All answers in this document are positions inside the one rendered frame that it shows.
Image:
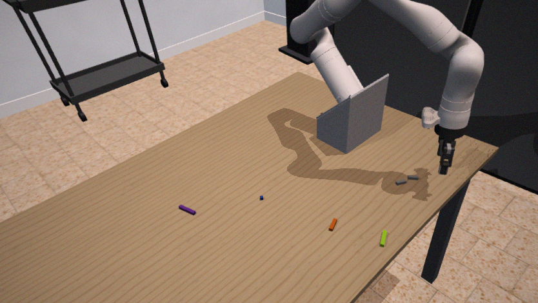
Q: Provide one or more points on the purple rod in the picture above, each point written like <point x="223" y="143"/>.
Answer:
<point x="188" y="210"/>

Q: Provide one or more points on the orange rod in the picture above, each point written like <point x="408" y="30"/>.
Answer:
<point x="332" y="224"/>

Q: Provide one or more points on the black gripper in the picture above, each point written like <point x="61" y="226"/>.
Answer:
<point x="446" y="146"/>

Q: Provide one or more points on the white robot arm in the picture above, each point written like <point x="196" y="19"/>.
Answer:
<point x="429" y="25"/>

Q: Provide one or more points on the lime green rod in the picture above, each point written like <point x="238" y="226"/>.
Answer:
<point x="383" y="238"/>

